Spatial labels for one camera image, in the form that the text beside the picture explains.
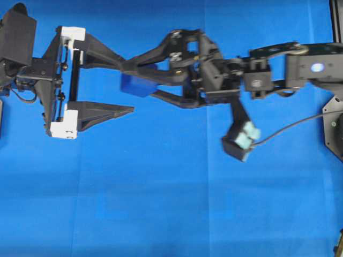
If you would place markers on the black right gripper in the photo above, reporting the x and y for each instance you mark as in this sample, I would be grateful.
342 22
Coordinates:
217 81

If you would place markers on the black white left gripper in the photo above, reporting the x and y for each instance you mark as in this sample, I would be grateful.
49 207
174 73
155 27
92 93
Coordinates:
63 120

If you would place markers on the blue block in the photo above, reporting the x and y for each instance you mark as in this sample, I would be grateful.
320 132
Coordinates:
137 86

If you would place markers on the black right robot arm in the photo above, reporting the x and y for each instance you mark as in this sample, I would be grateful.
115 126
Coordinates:
190 59

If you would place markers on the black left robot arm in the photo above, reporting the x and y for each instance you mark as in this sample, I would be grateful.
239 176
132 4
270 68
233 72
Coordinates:
16 78

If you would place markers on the blue table mat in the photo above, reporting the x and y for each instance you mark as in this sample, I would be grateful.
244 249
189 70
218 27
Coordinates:
156 182

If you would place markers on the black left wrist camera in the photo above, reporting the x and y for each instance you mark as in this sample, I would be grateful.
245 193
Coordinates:
17 35

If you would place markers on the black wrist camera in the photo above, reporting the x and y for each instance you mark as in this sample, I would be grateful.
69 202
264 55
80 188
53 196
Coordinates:
17 35
240 137

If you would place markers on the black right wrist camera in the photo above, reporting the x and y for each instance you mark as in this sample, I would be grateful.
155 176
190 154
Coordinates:
240 137

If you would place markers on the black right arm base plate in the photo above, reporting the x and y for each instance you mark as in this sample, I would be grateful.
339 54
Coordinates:
332 125

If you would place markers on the black aluminium frame rail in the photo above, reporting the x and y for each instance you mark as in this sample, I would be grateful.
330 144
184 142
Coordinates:
336 19

